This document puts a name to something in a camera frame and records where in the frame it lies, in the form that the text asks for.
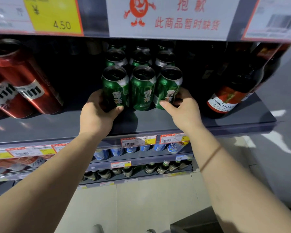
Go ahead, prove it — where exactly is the person's left hand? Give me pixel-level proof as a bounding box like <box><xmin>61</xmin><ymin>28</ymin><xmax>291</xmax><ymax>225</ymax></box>
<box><xmin>79</xmin><ymin>88</ymin><xmax>124</xmax><ymax>138</ymax></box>

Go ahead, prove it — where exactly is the brown wrist band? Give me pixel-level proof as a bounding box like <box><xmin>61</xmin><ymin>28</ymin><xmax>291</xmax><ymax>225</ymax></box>
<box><xmin>200</xmin><ymin>145</ymin><xmax>223</xmax><ymax>172</ymax></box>

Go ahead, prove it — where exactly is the person's left forearm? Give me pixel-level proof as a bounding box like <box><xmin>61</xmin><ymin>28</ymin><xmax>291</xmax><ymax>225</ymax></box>
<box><xmin>0</xmin><ymin>132</ymin><xmax>112</xmax><ymax>233</ymax></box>

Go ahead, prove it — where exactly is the white notice card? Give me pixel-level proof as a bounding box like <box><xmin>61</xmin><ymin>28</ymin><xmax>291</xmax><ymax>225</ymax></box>
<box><xmin>105</xmin><ymin>0</ymin><xmax>242</xmax><ymax>41</ymax></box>

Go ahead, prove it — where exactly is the orange-bordered price tag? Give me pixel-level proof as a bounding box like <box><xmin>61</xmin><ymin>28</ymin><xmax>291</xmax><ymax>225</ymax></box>
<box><xmin>0</xmin><ymin>0</ymin><xmax>84</xmax><ymax>37</ymax></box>
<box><xmin>241</xmin><ymin>0</ymin><xmax>291</xmax><ymax>43</ymax></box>

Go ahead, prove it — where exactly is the person's right hand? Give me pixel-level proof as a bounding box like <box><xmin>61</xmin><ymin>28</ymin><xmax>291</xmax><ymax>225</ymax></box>
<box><xmin>159</xmin><ymin>87</ymin><xmax>205</xmax><ymax>134</ymax></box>

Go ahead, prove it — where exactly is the person's right forearm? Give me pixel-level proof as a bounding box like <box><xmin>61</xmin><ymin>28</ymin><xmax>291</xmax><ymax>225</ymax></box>
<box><xmin>187</xmin><ymin>126</ymin><xmax>291</xmax><ymax>233</ymax></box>

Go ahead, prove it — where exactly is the grey store shelving unit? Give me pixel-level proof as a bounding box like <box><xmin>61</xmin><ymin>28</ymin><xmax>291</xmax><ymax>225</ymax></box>
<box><xmin>0</xmin><ymin>0</ymin><xmax>291</xmax><ymax>198</ymax></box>

